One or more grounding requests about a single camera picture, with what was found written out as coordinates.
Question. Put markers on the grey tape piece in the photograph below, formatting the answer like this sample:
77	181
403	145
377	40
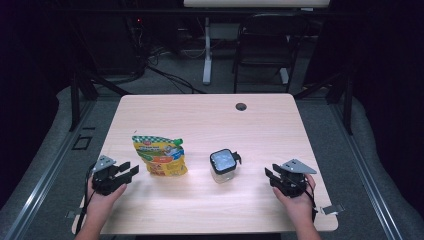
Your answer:
71	214
333	209

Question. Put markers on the black folding chair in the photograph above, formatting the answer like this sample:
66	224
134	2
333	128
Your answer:
266	43

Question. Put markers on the black metal stand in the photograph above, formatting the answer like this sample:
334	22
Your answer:
75	103
348	106

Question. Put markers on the yellow spouted pouch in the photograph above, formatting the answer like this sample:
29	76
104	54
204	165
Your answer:
163	158

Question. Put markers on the aluminium floor rail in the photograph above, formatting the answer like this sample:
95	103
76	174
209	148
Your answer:
43	180
366	176

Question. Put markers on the person's left hand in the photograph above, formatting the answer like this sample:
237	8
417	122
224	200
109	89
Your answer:
103	203

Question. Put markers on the black crossbar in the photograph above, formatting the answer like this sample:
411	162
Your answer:
133	11

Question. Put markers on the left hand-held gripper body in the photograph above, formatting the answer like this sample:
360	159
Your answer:
105	181

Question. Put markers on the white desk leg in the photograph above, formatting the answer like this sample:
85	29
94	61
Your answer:
207	60

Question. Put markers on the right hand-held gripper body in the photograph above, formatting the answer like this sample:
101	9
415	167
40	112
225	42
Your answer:
291	183

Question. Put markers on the person's right hand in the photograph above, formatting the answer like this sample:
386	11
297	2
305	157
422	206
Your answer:
300	208

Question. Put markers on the white desk top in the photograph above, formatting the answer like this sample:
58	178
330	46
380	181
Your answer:
256	3

